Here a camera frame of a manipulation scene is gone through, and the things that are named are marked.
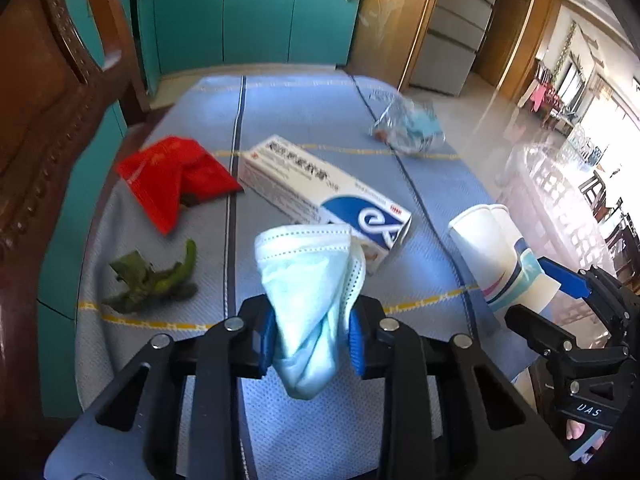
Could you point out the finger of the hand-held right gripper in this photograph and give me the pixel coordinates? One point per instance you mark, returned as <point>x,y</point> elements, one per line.
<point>565,279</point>
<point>537,332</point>

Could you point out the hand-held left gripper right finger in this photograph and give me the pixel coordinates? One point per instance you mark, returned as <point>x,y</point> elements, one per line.
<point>356,345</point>

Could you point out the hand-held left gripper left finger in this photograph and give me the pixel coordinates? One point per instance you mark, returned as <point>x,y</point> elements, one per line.
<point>267,345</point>

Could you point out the light blue face mask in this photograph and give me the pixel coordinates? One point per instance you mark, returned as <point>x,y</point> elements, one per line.
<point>305,310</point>

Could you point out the white paper cup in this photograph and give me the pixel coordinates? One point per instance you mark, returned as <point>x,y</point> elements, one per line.
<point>490,250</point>

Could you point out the white plastic mesh basket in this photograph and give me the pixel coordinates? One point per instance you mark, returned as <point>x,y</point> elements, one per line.
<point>550,185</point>

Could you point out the green leaf scrap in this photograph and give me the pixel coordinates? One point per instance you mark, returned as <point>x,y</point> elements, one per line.
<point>145,285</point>

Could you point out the white and blue medicine box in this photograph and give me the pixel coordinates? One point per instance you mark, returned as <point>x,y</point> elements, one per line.
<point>300,180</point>

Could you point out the red paper packet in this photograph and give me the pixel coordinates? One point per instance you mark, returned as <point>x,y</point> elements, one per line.
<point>165,175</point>

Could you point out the clear plastic bag blue contents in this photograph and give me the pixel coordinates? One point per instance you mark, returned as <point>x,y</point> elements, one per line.
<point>410,127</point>

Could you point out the person's right hand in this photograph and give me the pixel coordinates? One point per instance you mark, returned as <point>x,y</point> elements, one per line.
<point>575,430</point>

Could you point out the wooden stool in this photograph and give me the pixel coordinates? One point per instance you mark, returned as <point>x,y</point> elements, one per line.
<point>602,200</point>

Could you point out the wooden dining chairs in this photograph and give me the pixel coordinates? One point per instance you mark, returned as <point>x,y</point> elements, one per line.
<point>550,95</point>

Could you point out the teal side cabinets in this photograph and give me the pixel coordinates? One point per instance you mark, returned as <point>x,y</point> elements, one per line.
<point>65,260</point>

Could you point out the blue striped tablecloth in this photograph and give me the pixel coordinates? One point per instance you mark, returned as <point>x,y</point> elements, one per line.
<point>300,110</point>

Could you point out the brown wooden door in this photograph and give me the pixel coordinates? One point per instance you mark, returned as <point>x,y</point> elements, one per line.
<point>502,35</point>

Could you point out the grey refrigerator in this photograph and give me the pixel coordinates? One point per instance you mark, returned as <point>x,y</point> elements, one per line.
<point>455,35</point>

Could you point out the wood framed glass door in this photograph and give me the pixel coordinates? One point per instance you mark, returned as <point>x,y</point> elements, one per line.
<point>395,20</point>

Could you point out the teal lower cabinets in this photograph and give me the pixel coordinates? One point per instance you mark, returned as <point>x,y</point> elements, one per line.
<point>250,15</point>

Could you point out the carved wooden chair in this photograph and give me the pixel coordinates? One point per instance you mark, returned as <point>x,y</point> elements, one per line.
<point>40,85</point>

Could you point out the green wall vine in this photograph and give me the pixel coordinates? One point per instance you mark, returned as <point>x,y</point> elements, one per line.
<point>565,50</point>

